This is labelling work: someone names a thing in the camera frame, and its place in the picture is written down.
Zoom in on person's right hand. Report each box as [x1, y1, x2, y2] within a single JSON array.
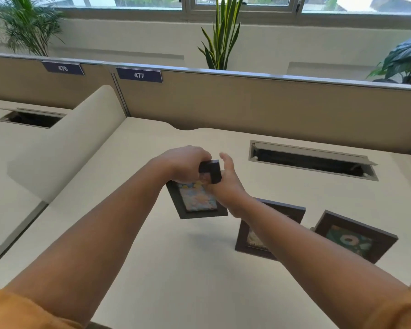
[[205, 152, 251, 218]]

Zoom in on person's left hand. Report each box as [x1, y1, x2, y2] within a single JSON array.
[[154, 145, 213, 184]]

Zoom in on black picture frame colourful balloons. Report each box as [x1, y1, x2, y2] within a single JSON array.
[[165, 159, 229, 220]]

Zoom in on brown picture frame cream card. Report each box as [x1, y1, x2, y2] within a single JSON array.
[[235, 197, 306, 261]]

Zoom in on dark picture frame donut print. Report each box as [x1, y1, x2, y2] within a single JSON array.
[[311, 210, 399, 265]]

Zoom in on person's left forearm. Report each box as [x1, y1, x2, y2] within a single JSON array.
[[1, 157, 174, 326]]

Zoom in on person's right forearm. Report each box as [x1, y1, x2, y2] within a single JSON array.
[[227, 195, 410, 329]]

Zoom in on white table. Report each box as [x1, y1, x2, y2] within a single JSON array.
[[0, 116, 411, 329]]

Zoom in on beige desk partition panel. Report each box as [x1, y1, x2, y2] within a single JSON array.
[[102, 62, 411, 155]]

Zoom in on blue desk label plate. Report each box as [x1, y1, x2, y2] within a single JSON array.
[[41, 60, 85, 76], [116, 67, 163, 83]]

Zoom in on cream curved desk divider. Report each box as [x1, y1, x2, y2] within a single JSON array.
[[6, 85, 127, 204]]

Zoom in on snake plant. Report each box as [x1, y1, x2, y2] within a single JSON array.
[[197, 0, 244, 71]]

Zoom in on beige neighbouring partition panel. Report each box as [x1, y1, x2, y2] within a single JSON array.
[[0, 53, 127, 117]]

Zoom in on grey framed window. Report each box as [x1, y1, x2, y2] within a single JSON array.
[[0, 0, 411, 30]]

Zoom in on white neighbouring desk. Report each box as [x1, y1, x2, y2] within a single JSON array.
[[0, 99, 76, 271]]

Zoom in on palm plant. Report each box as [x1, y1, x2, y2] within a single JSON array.
[[0, 0, 66, 57]]

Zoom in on orange right sleeve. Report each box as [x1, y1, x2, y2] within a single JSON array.
[[363, 283, 411, 329]]

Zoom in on orange sleeve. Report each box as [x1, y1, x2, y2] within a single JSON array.
[[363, 283, 411, 329], [0, 289, 83, 329]]

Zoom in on broad leaf plant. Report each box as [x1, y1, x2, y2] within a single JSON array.
[[366, 37, 411, 86]]

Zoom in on orange left sleeve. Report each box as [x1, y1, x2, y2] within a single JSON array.
[[0, 289, 83, 329]]

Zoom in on grey table cable box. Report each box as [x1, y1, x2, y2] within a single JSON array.
[[248, 140, 379, 182]]

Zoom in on neighbouring desk cable box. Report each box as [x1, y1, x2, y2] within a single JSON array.
[[0, 107, 67, 129]]

